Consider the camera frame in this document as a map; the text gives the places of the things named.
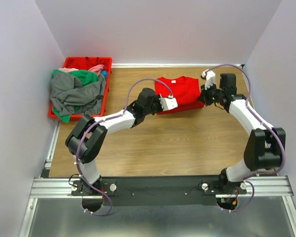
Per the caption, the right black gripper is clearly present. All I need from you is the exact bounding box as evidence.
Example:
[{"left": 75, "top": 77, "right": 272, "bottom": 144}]
[{"left": 197, "top": 81, "right": 223, "bottom": 107}]

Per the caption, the red t shirt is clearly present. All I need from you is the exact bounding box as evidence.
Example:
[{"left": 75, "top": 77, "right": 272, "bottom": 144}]
[{"left": 157, "top": 76, "right": 205, "bottom": 115}]

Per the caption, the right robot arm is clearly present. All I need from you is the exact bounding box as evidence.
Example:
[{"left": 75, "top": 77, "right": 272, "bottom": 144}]
[{"left": 199, "top": 70, "right": 286, "bottom": 194}]

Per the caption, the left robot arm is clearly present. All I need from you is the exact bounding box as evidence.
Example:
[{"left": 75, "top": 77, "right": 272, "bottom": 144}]
[{"left": 65, "top": 88, "right": 177, "bottom": 195}]

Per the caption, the blue garment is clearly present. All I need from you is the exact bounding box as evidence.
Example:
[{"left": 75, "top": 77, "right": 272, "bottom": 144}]
[{"left": 102, "top": 70, "right": 108, "bottom": 77}]

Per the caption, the pink t shirt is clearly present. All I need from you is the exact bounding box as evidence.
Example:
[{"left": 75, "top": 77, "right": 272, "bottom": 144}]
[{"left": 58, "top": 64, "right": 104, "bottom": 75}]

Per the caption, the green t shirt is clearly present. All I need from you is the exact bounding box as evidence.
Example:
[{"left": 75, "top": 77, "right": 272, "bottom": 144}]
[{"left": 50, "top": 69, "right": 101, "bottom": 122}]

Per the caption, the red plastic bin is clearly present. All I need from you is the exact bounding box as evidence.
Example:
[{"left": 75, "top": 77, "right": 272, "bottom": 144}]
[{"left": 49, "top": 57, "right": 112, "bottom": 121}]

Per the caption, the grey t shirt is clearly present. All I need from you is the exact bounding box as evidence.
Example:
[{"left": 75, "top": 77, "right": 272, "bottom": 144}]
[{"left": 50, "top": 70, "right": 107, "bottom": 120}]

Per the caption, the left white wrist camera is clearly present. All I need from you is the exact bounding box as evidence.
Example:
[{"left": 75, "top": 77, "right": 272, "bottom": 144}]
[{"left": 159, "top": 97, "right": 178, "bottom": 112}]

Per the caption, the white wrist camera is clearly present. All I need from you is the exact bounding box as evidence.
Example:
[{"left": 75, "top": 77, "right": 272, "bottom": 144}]
[
  {"left": 201, "top": 70, "right": 216, "bottom": 90},
  {"left": 159, "top": 97, "right": 178, "bottom": 112}
]

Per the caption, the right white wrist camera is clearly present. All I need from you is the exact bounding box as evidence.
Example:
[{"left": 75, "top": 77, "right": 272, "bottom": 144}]
[{"left": 201, "top": 70, "right": 216, "bottom": 90}]

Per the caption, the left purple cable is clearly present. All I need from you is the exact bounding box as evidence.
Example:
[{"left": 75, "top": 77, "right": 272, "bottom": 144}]
[{"left": 75, "top": 78, "right": 174, "bottom": 216}]

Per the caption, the purple cable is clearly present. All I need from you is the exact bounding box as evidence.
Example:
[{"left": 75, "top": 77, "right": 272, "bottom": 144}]
[
  {"left": 202, "top": 64, "right": 286, "bottom": 213},
  {"left": 75, "top": 78, "right": 174, "bottom": 216}
]

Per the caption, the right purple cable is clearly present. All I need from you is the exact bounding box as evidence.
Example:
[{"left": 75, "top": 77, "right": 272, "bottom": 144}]
[{"left": 202, "top": 64, "right": 286, "bottom": 213}]

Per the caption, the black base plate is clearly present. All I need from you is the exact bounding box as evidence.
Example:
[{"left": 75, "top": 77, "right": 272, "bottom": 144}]
[{"left": 71, "top": 175, "right": 247, "bottom": 211}]

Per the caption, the aluminium frame rail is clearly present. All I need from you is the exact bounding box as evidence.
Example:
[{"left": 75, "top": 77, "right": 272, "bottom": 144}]
[{"left": 20, "top": 118, "right": 296, "bottom": 237}]

